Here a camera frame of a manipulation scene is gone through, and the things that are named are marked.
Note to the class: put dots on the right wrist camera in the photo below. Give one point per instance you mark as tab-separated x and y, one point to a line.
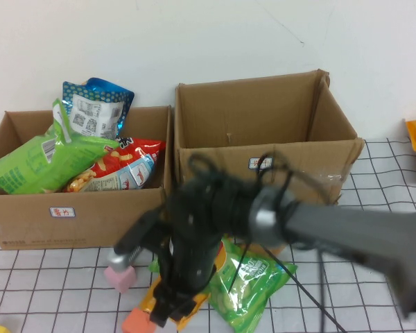
125	260

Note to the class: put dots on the pink foam cube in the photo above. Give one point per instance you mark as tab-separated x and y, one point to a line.
121	281

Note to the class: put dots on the green chip bag with barcode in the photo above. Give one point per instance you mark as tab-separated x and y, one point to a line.
27	166

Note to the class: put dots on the cardboard box marked F2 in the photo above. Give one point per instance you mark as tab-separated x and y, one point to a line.
90	222

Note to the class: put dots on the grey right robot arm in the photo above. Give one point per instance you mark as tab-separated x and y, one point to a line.
350	236

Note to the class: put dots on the green Lay's cucumber chip bag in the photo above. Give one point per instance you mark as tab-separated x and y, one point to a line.
249	298

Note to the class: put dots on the blue dotted snack bag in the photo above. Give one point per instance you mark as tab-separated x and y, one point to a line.
93	114

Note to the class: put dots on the white black-grid tablecloth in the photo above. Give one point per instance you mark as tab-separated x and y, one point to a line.
55	277

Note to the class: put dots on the small orange snack packet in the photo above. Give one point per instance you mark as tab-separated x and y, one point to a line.
145	301

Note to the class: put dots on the red puffed snack bag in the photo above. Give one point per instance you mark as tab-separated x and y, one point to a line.
131	166

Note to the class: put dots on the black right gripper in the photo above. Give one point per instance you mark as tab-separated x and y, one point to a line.
190	267

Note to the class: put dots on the taped cardboard box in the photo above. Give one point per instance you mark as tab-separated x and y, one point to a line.
246	114

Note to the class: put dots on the orange foam cube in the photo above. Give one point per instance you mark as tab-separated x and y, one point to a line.
137	322

